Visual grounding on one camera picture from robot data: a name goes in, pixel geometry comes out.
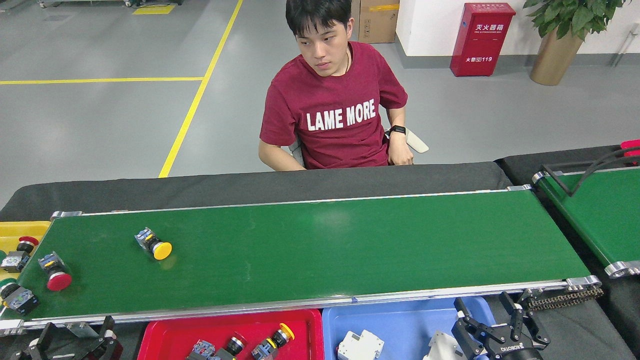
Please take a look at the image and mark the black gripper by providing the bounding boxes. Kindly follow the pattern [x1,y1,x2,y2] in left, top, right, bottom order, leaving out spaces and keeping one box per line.
[451,291,551,360]

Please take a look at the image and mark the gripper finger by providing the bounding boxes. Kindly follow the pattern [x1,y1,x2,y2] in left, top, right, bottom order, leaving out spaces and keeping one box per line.
[89,316,124,360]
[22,322,60,360]

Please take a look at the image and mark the green push button switch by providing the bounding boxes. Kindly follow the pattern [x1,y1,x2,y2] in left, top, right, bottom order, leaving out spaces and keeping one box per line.
[0,277,40,317]

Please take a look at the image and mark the white circuit breaker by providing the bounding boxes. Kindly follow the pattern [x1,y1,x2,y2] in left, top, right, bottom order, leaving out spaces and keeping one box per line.
[423,330,467,360]
[337,329,385,360]

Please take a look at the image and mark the red push button switch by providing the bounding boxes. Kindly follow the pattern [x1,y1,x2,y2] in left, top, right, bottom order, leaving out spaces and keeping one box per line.
[37,251,73,292]
[0,235,40,274]
[186,333,248,360]

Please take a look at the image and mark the yellow push button switch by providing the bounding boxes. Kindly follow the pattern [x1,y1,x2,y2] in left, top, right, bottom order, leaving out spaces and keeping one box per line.
[251,322,296,360]
[134,227,173,261]

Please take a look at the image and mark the red plastic tray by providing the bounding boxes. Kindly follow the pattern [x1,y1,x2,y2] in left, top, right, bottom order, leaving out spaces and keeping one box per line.
[137,308,325,360]

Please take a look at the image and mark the blue plastic tray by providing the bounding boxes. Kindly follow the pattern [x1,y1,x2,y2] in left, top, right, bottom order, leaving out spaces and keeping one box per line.
[321,296,501,360]

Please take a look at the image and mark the yellow plastic tray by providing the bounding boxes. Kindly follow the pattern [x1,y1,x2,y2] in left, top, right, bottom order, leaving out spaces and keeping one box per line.
[0,220,52,321]

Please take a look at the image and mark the green conveyor belt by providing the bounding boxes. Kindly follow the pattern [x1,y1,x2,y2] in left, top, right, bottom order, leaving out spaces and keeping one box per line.
[531,166,640,279]
[0,185,603,337]

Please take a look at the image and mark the person's left hand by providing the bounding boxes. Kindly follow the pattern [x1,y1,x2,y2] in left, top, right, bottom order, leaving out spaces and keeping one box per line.
[387,133,416,167]

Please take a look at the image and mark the black table cloth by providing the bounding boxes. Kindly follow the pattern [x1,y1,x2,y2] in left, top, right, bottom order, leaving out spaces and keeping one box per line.
[494,145,640,358]
[0,161,638,360]

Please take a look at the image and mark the grey office chair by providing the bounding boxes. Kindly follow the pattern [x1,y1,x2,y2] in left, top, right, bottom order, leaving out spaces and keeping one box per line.
[288,126,430,169]

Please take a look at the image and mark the red plastic bin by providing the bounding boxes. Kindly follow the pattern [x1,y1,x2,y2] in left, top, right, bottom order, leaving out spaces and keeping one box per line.
[620,139,640,166]

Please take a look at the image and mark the gold plant pot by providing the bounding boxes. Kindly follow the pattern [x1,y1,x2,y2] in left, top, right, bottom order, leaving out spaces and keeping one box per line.
[529,27,585,86]

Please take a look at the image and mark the red fire extinguisher box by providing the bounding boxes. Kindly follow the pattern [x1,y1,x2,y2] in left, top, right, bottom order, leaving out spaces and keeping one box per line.
[449,2,516,77]

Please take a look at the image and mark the person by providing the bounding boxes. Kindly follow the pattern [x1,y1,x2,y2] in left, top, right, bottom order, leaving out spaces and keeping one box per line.
[258,0,416,172]

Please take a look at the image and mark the grey metal pipe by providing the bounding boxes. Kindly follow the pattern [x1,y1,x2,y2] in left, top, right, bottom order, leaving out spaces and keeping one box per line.
[612,22,640,67]

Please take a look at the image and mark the green leafy plant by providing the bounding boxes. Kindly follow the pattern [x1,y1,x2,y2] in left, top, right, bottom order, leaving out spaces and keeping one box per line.
[522,0,626,41]

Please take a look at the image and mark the brown cardboard box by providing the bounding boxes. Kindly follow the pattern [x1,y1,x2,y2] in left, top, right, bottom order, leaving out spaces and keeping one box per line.
[350,0,401,44]

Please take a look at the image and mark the metal wheeled rack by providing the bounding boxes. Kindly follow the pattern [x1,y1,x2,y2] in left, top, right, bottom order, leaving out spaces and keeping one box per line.
[37,0,136,9]

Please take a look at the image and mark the black drive chain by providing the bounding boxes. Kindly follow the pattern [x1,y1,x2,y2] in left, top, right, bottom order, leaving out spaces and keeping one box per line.
[519,285,606,312]

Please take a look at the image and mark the black metal guide frame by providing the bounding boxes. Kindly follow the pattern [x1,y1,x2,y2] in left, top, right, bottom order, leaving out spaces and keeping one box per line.
[541,160,626,198]

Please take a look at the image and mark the black cable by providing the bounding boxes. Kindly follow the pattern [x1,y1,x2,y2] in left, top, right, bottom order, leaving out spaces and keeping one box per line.
[574,146,640,197]

